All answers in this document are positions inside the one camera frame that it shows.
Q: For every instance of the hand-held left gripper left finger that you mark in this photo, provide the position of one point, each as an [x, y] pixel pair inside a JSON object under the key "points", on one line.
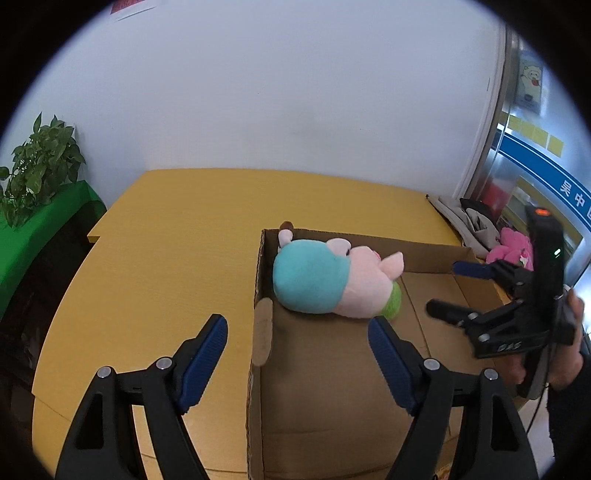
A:
{"points": [[205, 360]]}

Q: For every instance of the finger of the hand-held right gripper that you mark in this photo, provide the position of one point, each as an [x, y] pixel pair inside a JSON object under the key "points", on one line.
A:
{"points": [[445, 310], [471, 269]]}

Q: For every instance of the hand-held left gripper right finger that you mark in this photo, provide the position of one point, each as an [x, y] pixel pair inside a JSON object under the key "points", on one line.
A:
{"points": [[392, 364]]}

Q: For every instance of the brown cardboard box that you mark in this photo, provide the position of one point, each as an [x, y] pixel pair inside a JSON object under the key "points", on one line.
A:
{"points": [[323, 392]]}

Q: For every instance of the pink and teal plush toy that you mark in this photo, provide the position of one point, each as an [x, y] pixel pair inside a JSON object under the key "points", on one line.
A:
{"points": [[304, 277]]}

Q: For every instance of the person's right forearm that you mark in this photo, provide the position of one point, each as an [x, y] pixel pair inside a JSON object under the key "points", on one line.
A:
{"points": [[565, 415]]}

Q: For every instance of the person's right hand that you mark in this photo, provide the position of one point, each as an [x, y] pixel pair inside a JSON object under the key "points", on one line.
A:
{"points": [[565, 369]]}

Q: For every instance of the pink plush bear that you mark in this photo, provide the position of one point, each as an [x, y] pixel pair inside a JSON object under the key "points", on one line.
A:
{"points": [[510, 247]]}

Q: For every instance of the blue window banner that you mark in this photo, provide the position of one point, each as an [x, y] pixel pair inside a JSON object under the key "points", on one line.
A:
{"points": [[540, 170]]}

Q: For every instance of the yellow sticky note strip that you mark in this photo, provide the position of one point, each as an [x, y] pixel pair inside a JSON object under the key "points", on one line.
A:
{"points": [[538, 134]]}

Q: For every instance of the cartoon sheep poster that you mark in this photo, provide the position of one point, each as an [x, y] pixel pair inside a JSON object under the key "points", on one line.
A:
{"points": [[528, 85]]}

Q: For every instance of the green tablecloth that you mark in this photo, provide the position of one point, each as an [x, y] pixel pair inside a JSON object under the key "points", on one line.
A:
{"points": [[51, 217]]}

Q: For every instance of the green potted plant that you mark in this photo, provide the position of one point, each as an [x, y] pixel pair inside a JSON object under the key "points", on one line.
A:
{"points": [[41, 157]]}

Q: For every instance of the grey window frame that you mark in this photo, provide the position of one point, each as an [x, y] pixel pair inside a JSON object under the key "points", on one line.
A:
{"points": [[482, 138]]}

